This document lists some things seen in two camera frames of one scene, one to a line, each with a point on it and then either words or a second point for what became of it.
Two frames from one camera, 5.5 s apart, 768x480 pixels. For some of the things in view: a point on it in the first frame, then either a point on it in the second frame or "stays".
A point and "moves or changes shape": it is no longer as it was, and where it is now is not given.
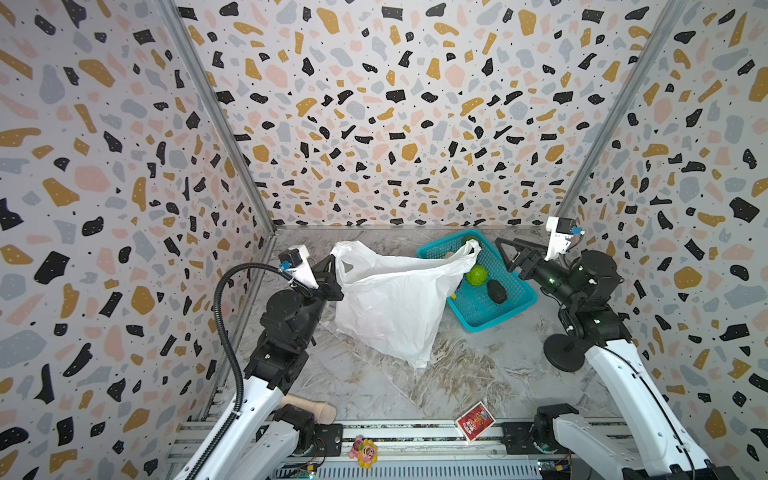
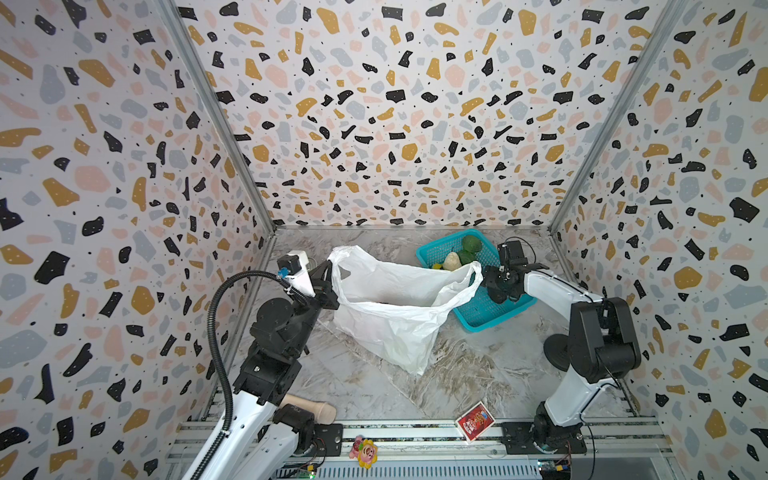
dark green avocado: (496, 291) moves or changes shape
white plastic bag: (395, 305) stays
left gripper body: (327, 279) stays
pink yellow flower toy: (365, 450) stays
